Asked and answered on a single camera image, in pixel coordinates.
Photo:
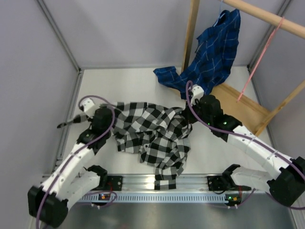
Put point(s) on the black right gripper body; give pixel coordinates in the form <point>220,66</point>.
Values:
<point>197,106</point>

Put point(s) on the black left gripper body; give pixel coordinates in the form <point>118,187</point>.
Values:
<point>112,119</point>

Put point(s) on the black white checkered shirt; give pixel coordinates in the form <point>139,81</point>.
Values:
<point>159,135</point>

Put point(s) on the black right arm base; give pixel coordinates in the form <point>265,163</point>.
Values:
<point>220,183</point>

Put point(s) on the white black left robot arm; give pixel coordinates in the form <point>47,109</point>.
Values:
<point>51,201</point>

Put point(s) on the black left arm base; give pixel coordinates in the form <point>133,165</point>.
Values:
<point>110,183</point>

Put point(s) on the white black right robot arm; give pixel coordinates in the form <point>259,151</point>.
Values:
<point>283,177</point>

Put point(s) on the blue plaid shirt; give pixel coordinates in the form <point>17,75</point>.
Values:
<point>214,57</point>

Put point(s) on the light blue hanger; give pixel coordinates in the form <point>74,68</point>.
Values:
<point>220,15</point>

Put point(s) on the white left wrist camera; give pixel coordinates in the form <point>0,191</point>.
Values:
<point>88,106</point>

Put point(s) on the wooden clothes rack frame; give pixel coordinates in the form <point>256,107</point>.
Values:
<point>253,115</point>

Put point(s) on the aluminium mounting rail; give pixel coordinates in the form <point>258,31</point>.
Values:
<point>139,182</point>

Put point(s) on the slotted grey cable duct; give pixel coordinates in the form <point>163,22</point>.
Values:
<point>160,198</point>

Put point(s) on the pink wire hanger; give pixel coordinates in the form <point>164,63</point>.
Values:
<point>260,57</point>

